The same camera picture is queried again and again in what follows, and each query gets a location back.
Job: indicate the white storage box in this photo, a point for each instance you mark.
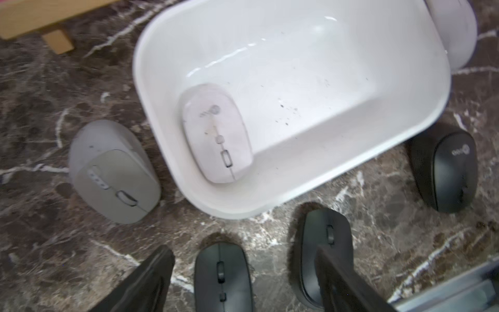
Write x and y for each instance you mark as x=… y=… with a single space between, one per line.
x=322 y=86

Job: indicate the grey computer mouse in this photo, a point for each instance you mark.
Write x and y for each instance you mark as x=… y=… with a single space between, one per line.
x=112 y=173

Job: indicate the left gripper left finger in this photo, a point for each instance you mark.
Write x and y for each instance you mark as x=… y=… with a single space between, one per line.
x=146 y=288

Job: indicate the black mouse with logo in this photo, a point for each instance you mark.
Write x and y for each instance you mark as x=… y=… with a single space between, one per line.
x=444 y=163

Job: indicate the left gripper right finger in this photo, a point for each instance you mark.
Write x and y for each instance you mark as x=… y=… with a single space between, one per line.
x=341 y=288

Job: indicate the black mouse rounded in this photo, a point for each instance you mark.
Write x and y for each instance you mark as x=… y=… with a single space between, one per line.
x=321 y=226

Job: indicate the black slim mouse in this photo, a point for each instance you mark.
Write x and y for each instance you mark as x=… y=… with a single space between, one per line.
x=222 y=279

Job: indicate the wooden whiteboard stand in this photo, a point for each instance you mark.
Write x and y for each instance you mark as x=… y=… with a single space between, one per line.
x=19 y=18

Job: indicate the white computer mouse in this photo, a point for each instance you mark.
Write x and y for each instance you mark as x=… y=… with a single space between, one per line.
x=457 y=27

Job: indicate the small white mouse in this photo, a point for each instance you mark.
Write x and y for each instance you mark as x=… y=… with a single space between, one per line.
x=216 y=133

